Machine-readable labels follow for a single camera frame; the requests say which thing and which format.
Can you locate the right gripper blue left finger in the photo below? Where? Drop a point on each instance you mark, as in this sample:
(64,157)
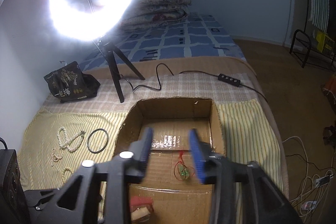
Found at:
(136,166)

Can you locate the black printed snack bag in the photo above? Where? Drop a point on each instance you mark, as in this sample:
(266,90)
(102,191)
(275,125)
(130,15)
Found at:
(69,84)

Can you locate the brown cardboard box tray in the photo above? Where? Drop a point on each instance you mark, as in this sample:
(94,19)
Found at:
(171,120)

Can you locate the red leather strap watch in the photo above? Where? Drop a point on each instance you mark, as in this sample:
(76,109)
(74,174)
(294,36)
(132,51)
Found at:
(141,208)

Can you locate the yellow black box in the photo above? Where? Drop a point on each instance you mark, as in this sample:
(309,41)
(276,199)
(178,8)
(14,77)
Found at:
(325,44)

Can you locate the black tripod stand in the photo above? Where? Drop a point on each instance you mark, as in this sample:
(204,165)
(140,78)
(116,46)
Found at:
(108,51)

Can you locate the yellow striped cloth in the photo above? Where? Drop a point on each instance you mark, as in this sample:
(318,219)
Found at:
(55,144)

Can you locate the blue checkered bed sheet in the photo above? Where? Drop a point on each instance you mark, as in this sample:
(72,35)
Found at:
(199,35)

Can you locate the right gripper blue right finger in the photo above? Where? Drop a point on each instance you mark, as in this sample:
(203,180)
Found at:
(203,159)

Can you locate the beige plaid blanket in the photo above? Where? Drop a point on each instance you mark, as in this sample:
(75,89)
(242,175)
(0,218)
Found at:
(190,85)

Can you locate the white power strip with cables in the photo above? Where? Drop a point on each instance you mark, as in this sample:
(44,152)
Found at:
(315,184)

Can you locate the black metal clothes rack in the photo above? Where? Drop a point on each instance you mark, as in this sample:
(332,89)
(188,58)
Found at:
(304,45)

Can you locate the red string jade pendant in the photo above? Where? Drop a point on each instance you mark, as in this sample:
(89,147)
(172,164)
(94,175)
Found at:
(181,171)

